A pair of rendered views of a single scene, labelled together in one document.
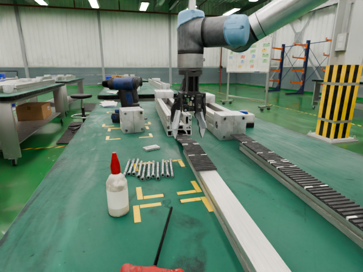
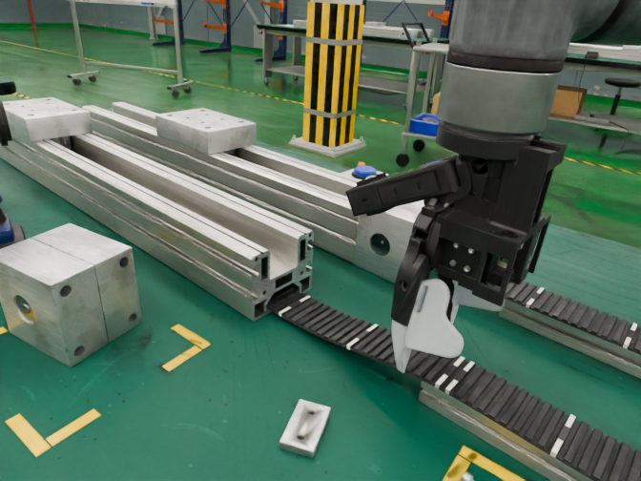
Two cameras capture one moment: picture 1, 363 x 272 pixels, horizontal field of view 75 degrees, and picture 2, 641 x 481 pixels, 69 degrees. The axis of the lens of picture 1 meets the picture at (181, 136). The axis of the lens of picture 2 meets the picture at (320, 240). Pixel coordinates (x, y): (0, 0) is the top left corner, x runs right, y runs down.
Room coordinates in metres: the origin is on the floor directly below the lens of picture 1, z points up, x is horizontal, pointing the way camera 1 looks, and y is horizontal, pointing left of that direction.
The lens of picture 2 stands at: (0.53, 0.29, 1.11)
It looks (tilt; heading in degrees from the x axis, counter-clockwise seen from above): 27 degrees down; 319
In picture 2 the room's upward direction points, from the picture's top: 4 degrees clockwise
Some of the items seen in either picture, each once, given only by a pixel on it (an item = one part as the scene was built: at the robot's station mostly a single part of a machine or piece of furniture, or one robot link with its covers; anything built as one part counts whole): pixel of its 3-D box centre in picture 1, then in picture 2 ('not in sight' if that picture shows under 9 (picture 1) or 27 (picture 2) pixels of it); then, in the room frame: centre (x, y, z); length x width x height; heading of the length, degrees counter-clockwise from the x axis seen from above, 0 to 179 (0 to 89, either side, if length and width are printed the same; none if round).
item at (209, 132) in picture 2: (201, 100); (206, 136); (1.34, -0.11, 0.87); 0.16 x 0.11 x 0.07; 10
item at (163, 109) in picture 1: (168, 109); (113, 183); (1.31, 0.07, 0.82); 0.80 x 0.10 x 0.09; 10
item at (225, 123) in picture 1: (232, 124); (408, 232); (0.90, -0.20, 0.83); 0.12 x 0.09 x 0.10; 100
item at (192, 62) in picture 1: (191, 62); (496, 99); (0.71, -0.03, 1.06); 0.08 x 0.08 x 0.05
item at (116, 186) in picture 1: (116, 183); not in sight; (0.39, 0.12, 0.84); 0.04 x 0.04 x 0.12
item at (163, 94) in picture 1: (163, 95); (44, 124); (1.55, 0.12, 0.87); 0.16 x 0.11 x 0.07; 10
